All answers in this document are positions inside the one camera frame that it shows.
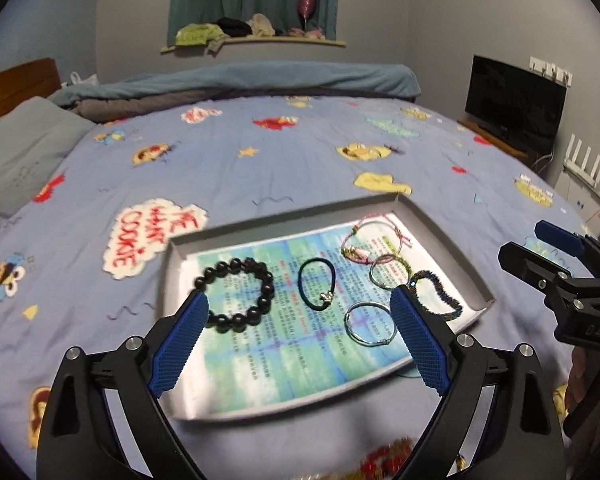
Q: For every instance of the grey folded blanket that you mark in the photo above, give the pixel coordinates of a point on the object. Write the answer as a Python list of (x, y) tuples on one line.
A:
[(101, 111)]

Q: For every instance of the wooden window sill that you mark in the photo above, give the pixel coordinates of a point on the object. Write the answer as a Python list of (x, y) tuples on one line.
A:
[(267, 40)]

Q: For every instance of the pink balloon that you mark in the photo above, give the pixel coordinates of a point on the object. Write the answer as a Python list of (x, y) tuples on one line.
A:
[(305, 10)]

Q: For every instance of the grey blue pillow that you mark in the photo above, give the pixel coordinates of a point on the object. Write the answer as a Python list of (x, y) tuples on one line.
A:
[(35, 138)]

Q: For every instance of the wooden tv stand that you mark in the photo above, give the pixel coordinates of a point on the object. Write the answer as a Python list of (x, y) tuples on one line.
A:
[(527, 157)]

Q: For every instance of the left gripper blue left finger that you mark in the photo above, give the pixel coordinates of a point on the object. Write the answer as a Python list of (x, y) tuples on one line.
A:
[(171, 341)]

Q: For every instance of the black television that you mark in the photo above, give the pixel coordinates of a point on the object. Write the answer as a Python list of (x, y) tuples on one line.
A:
[(523, 108)]

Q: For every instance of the pink cloth on sill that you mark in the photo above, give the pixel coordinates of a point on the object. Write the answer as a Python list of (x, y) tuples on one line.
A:
[(313, 34)]

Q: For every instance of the white plastic bag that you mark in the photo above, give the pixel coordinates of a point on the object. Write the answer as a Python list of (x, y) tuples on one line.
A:
[(75, 79)]

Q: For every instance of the teal rolled blanket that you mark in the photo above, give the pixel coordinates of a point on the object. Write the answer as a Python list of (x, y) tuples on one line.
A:
[(394, 80)]

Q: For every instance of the wooden headboard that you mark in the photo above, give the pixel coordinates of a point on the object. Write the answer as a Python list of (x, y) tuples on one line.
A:
[(27, 80)]

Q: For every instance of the grey shallow tray box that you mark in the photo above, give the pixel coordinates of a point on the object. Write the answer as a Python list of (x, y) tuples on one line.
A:
[(320, 309)]

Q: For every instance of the beige cloth on sill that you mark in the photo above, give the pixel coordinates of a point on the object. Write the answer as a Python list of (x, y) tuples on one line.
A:
[(261, 26)]

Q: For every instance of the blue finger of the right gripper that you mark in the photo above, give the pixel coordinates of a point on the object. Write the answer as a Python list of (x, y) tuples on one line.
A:
[(559, 238), (529, 267)]

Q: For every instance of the black cloth on sill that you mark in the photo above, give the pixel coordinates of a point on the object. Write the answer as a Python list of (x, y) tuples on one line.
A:
[(234, 28)]

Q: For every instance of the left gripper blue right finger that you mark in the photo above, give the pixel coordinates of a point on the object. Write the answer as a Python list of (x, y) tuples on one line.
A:
[(418, 331)]

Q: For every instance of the blue cartoon bed sheet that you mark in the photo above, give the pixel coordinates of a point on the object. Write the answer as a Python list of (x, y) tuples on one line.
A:
[(79, 263)]

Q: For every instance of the white wifi router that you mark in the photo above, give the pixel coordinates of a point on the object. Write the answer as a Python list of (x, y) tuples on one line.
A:
[(582, 162)]

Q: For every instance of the green cloth on sill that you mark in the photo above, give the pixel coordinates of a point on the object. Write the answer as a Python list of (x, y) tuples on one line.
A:
[(197, 35)]

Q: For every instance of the white wall socket strip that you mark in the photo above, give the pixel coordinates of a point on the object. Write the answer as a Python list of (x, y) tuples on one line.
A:
[(550, 71)]

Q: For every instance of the blue green printed paper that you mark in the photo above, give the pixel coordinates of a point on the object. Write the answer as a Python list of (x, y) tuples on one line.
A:
[(300, 319)]

